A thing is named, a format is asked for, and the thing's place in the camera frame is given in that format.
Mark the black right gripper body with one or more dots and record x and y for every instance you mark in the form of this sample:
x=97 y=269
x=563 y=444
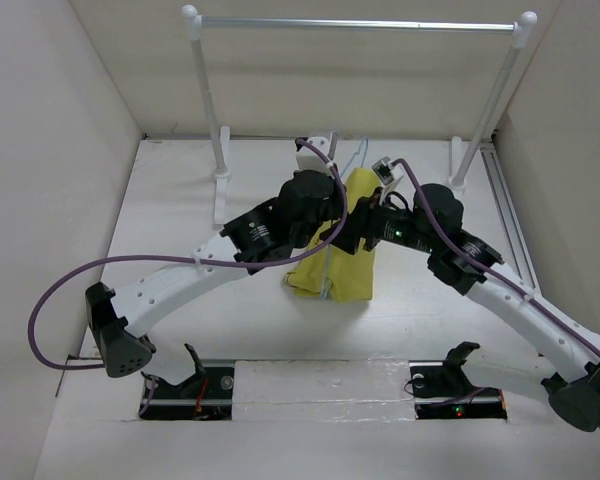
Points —
x=381 y=222

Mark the yellow-green trousers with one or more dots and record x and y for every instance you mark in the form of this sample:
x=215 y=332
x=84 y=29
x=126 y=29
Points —
x=332 y=273

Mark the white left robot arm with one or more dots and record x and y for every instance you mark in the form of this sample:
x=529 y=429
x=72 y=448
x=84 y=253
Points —
x=120 y=318

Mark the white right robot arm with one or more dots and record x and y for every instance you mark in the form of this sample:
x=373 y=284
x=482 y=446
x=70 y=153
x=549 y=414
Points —
x=564 y=371

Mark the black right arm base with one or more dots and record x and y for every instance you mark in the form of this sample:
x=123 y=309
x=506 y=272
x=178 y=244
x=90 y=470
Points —
x=441 y=391

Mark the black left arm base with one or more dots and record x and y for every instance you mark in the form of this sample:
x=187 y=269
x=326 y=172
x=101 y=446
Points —
x=205 y=398

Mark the aluminium rail at right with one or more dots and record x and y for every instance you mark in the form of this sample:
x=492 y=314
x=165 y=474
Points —
x=521 y=260

